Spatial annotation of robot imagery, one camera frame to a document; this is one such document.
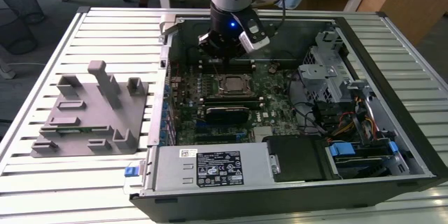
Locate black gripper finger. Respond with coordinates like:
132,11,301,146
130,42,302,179
197,34,230,75
228,52,246,74

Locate silver CPU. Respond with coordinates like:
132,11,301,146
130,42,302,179
225,77,245,91

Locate metal socket cover frame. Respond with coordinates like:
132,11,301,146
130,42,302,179
218,74,250,95

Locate CPU socket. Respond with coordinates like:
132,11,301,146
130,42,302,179
216,73,253,97

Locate black RAM slot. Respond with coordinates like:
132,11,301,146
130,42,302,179
202,98,264,103
197,60,254,65
198,66,254,71
198,63,254,68
202,100,264,105
201,103,264,108
202,95,264,100

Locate black graphics card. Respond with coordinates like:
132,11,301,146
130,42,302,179
202,105,250,125

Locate green motherboard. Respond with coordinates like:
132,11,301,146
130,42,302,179
166,60,305,146

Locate silver perforated drive cage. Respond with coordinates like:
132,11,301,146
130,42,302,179
297,31,356,104

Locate silver chipset heatsink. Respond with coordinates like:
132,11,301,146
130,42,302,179
252,126,274,138

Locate black expansion slot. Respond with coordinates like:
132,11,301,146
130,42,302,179
193,134,237,143

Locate grey parts rack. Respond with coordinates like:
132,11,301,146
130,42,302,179
30,60,149,158

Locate hard disk in blue carrier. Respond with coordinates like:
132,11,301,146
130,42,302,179
325,140,410,180

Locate silver power supply with label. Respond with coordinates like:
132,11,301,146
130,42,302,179
138,142,281,198

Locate silver metal support bar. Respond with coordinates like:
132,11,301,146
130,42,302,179
344,79,398,146

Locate green RAM stick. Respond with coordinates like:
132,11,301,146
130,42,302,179
56,126,108,133

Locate blue plastic latch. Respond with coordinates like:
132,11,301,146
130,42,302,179
124,165,141,178

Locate black mesh waste bin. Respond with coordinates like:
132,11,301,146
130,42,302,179
0,8,38,56
0,0,46,25

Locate wooden cabinet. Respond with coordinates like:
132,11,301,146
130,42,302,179
356,0,448,46

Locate black open PC case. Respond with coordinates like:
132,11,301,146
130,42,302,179
128,11,448,222

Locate black and white depth camera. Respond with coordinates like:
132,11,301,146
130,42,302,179
238,18,270,54

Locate black camera cable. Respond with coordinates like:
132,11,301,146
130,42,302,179
268,0,288,37

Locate black cable bundle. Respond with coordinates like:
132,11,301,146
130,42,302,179
289,98,345,137

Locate yellow orange power wires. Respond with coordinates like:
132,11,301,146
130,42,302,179
328,94,381,142

